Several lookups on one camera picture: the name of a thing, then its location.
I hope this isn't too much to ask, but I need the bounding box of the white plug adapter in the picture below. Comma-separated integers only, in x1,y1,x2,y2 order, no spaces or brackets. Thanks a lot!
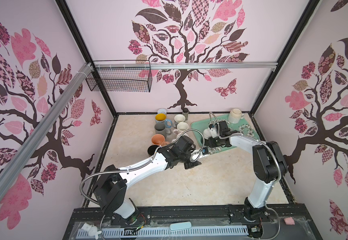
81,223,102,240

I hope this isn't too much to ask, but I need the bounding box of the pink sponge piece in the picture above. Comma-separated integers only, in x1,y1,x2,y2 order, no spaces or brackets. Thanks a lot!
284,217,295,226

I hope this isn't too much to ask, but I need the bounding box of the blue iridescent mug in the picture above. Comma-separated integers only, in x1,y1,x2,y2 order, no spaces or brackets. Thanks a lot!
155,113,172,129

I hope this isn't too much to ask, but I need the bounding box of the pale pink mug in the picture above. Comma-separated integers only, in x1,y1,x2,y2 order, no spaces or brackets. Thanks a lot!
173,122,189,135

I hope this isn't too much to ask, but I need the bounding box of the peach orange mug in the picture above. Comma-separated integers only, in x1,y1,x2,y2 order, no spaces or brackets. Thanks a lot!
151,134,169,147

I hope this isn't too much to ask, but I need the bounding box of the green floral tray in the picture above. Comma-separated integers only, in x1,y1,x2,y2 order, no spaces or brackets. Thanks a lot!
191,114,260,154

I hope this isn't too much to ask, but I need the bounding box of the white slotted cable duct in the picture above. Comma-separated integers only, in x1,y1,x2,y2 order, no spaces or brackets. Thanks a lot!
76,225,250,240

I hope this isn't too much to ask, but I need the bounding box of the glass spice jar black lid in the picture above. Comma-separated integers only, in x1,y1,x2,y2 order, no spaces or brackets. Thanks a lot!
183,108,189,121

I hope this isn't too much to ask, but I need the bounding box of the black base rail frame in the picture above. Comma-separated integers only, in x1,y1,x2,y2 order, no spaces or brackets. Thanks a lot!
63,204,322,240

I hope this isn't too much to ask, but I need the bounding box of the white pink tape roll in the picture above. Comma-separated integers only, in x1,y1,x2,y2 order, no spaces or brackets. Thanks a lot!
157,109,167,114

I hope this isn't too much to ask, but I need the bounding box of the back aluminium rail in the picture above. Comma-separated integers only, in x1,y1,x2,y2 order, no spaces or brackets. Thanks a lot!
150,62,278,70

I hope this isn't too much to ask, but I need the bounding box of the black mug white base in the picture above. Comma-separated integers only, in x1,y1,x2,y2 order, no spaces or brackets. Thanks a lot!
203,128,213,140

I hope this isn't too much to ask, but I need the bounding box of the aluminium rail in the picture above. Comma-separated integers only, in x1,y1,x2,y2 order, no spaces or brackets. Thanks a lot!
150,62,278,70
0,63,93,201

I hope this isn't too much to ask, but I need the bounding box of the cream beige mug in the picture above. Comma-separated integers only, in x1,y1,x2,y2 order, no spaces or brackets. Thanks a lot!
228,109,244,124

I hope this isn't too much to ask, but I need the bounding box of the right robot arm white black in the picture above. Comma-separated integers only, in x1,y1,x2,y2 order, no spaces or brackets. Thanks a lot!
203,121,288,222

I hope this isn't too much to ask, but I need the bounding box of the black wire basket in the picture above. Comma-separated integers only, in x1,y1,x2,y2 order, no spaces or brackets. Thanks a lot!
86,60,152,93

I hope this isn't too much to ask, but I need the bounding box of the light grey mug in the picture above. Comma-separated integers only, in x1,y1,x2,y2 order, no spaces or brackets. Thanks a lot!
173,114,186,128

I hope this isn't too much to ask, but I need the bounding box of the black mug white inside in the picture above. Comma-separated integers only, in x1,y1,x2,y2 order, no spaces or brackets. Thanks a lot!
147,145,161,157

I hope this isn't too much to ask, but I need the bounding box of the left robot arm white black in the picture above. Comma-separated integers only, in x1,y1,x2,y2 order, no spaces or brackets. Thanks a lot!
93,136,209,219

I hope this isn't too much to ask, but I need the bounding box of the left aluminium rail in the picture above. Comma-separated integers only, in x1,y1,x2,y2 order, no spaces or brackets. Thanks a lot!
0,63,93,201

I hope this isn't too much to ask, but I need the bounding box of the dark grey mug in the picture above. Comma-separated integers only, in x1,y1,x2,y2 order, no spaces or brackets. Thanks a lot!
154,123,172,138

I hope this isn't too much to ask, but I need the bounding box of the left metal flex conduit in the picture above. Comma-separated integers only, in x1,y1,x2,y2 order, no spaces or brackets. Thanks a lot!
79,129,205,204

